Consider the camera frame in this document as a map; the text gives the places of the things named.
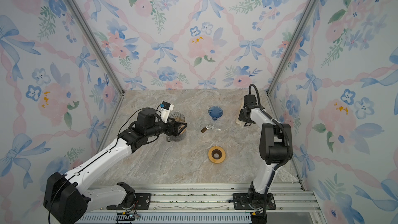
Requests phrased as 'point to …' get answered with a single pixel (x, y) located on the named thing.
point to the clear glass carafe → (172, 138)
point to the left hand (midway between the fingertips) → (181, 120)
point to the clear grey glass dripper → (178, 116)
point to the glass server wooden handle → (204, 129)
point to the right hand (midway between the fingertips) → (246, 116)
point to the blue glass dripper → (215, 112)
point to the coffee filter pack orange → (238, 121)
